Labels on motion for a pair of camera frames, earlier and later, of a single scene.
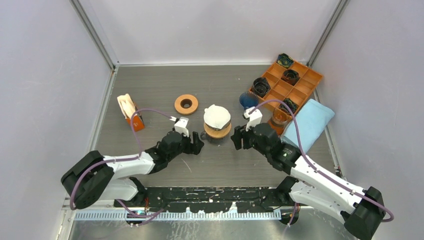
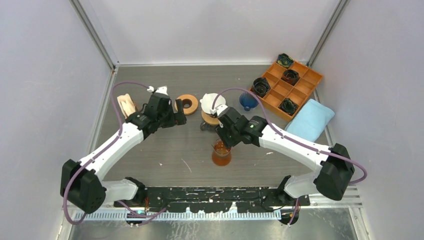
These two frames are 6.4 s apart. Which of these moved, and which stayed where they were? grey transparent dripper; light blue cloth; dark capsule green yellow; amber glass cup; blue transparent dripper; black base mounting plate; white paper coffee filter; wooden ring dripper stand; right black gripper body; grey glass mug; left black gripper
Moved: right black gripper body; wooden ring dripper stand; amber glass cup; white paper coffee filter; left black gripper; grey transparent dripper; grey glass mug
Stayed: light blue cloth; black base mounting plate; blue transparent dripper; dark capsule green yellow
